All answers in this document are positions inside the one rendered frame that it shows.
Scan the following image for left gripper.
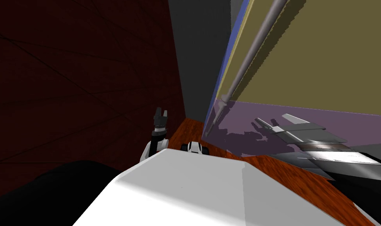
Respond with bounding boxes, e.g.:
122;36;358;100
153;108;169;129

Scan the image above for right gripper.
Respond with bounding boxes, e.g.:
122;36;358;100
254;113;348;145

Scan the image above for purple fridge door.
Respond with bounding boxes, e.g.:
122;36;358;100
202;100;381;157

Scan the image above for blue-sided fridge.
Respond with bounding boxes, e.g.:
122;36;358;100
201;0;381;158

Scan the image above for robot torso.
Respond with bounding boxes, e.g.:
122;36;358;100
73;141;345;226

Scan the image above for olive fridge door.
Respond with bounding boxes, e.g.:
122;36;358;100
216;0;381;118

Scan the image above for short grey bar handle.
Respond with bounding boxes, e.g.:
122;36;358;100
204;100;226;137

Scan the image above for long grey bar handle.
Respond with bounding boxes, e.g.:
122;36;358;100
221;0;288;103

